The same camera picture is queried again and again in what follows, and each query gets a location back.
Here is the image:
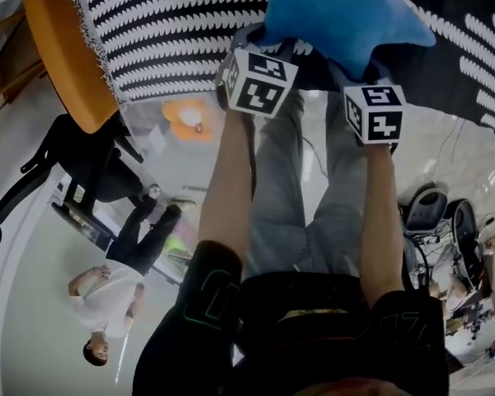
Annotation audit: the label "person's left forearm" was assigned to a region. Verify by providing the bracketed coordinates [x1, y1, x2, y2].
[196, 111, 257, 270]

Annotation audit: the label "black plastic chair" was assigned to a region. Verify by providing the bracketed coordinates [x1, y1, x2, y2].
[404, 186, 450, 233]
[450, 198, 487, 272]

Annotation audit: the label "clear plastic bin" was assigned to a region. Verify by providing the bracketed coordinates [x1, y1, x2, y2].
[164, 216, 200, 264]

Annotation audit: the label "black cable tangle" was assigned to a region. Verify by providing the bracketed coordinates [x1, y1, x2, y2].
[403, 220, 451, 289]

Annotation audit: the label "grey floor cable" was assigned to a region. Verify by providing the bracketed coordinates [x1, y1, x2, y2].
[303, 136, 329, 180]

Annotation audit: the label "black and white patterned blanket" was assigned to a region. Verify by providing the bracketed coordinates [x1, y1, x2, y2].
[72, 0, 495, 148]

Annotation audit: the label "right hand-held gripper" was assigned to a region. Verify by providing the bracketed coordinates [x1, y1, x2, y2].
[328, 60, 408, 146]

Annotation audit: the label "person's grey jeans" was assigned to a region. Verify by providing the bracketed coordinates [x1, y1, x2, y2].
[245, 88, 370, 280]

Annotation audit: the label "blue star cushion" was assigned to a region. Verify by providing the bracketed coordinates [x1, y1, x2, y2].
[257, 0, 437, 83]

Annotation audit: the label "orange flower cushion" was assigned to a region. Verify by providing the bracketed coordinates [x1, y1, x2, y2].
[163, 99, 219, 142]

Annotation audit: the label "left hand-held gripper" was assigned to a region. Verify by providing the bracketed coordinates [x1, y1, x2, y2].
[214, 22, 300, 119]

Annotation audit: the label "black office chair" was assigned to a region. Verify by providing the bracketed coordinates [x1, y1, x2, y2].
[0, 113, 145, 259]

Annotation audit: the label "person's black printed shirt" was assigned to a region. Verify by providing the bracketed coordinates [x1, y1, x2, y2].
[131, 239, 450, 396]

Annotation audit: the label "orange sofa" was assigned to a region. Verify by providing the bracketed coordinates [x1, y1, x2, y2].
[22, 0, 120, 134]

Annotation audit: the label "person's right forearm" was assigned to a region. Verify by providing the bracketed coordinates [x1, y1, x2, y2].
[359, 142, 405, 309]

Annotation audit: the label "clear plastic storage box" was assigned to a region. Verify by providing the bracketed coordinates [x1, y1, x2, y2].
[117, 91, 228, 172]

